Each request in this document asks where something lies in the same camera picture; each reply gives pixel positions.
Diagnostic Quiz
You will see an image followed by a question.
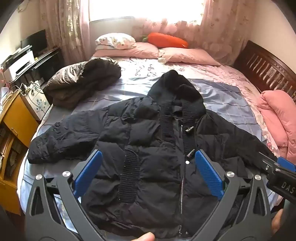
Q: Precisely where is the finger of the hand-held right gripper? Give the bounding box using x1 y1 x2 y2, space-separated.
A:
276 157 296 173
258 152 279 174

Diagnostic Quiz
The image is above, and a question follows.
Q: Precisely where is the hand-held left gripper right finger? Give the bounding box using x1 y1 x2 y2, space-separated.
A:
195 149 271 241

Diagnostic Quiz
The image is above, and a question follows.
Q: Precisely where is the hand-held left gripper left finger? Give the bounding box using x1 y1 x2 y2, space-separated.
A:
25 149 103 241

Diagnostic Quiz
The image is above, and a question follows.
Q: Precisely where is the black hooded puffer jacket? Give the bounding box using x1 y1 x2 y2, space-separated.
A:
27 70 278 239

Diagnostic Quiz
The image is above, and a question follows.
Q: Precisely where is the person's right hand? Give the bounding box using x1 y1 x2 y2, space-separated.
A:
271 209 284 235

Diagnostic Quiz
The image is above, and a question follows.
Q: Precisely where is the person's left hand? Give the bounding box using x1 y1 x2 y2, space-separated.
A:
128 232 156 241

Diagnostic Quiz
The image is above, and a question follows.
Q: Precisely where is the pink folded quilt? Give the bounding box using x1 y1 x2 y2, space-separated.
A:
257 90 296 160

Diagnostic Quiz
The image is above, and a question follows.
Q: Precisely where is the yellow wooden cabinet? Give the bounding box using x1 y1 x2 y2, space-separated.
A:
0 89 39 215

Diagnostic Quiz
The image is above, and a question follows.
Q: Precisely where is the white floral cabinet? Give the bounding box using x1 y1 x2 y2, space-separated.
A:
21 80 52 121

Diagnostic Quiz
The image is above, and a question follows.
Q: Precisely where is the folded dark brown jacket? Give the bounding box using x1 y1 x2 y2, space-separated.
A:
43 58 122 109

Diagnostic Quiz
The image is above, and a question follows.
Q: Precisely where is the dark wooden headboard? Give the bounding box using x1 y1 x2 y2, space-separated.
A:
232 40 296 103

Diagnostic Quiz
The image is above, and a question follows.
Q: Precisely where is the bed with blue sheet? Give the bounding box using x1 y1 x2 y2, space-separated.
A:
20 54 288 233

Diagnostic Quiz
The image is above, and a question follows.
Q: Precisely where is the black desk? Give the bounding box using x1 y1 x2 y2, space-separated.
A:
10 46 65 93

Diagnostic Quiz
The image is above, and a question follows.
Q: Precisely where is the pink pillow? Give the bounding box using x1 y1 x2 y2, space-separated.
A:
92 42 162 59
159 47 221 66

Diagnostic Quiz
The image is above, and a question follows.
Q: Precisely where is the white printer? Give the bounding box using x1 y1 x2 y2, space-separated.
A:
3 45 35 79

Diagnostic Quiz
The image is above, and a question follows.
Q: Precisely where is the white floral pillow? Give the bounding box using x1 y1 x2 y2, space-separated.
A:
95 33 137 51

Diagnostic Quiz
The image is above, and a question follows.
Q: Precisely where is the orange carrot plush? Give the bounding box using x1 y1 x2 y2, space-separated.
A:
142 32 189 49

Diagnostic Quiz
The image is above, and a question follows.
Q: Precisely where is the black monitor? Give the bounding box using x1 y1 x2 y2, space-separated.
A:
20 29 48 58

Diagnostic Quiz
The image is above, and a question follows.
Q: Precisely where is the pink floral curtain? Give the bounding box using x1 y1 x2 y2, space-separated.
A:
38 0 90 66
133 0 253 66

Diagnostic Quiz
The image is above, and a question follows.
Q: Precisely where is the grey flat panel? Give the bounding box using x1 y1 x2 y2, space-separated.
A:
89 17 136 43

